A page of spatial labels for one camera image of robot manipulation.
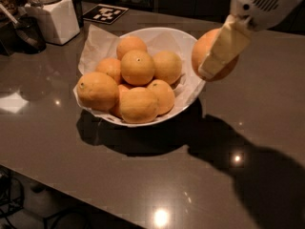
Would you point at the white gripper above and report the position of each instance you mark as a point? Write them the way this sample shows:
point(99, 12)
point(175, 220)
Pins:
point(264, 8)

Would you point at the white bowl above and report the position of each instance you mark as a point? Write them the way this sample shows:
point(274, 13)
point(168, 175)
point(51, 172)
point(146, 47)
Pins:
point(190, 93)

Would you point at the small hidden middle orange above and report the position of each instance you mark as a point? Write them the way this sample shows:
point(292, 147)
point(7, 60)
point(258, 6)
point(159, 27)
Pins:
point(115, 110)

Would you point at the black white marker tag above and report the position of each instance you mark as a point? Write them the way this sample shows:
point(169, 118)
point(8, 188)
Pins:
point(104, 14)

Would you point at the white paper liner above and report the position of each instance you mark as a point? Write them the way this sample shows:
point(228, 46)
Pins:
point(98, 45)

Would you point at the dark bottle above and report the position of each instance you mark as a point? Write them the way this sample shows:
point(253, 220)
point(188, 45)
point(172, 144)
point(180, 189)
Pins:
point(78, 11)

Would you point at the white square jar base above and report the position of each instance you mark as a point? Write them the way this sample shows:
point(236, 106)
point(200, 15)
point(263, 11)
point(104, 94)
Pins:
point(57, 22)

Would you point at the black round appliance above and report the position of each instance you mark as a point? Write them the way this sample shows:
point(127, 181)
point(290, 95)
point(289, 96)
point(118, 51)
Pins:
point(26, 39)

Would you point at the black wire stool frame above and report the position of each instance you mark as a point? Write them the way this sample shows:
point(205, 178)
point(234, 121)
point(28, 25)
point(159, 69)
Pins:
point(12, 199)

